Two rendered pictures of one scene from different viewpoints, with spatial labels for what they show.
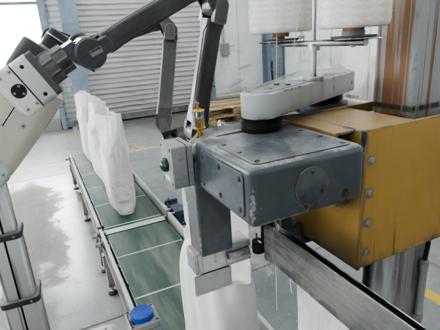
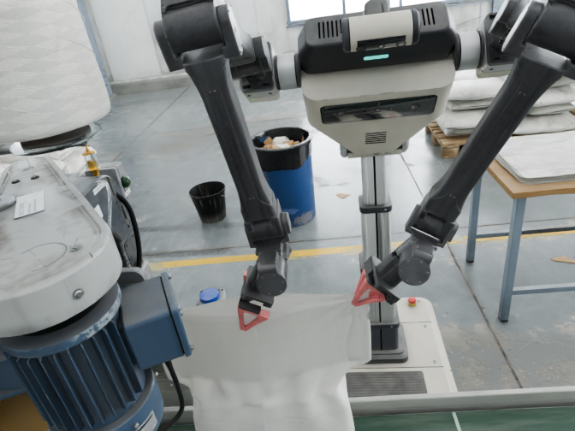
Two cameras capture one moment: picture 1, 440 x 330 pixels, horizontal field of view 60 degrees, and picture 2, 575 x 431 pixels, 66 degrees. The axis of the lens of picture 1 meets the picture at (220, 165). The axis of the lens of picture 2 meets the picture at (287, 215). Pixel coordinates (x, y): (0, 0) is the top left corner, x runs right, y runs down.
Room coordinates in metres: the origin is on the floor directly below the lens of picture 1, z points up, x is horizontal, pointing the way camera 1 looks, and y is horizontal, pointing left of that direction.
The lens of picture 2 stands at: (1.63, -0.55, 1.67)
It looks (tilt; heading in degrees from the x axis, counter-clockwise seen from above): 28 degrees down; 121
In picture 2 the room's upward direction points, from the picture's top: 8 degrees counter-clockwise
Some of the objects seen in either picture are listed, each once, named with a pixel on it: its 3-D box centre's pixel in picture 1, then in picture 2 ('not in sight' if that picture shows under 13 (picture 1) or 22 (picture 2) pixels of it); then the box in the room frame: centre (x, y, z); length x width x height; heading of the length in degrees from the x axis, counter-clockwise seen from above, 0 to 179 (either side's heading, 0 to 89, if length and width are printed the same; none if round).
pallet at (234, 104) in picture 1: (227, 107); not in sight; (6.83, -0.20, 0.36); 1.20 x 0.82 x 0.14; 110
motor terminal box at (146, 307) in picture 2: not in sight; (157, 326); (1.20, -0.23, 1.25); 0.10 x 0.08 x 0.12; 139
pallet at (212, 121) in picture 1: (229, 114); not in sight; (6.86, -0.23, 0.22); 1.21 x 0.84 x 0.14; 114
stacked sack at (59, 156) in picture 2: not in sight; (34, 153); (-2.22, 1.68, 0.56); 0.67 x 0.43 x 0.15; 24
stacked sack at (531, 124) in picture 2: not in sight; (540, 121); (1.78, 3.91, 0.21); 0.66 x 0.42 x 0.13; 21
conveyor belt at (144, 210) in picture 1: (107, 181); not in sight; (3.36, 1.06, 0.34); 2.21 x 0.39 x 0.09; 24
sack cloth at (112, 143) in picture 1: (115, 158); not in sight; (2.70, 0.76, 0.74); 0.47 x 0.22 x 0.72; 22
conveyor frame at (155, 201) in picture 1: (107, 181); not in sight; (3.34, 1.05, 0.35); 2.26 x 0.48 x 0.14; 24
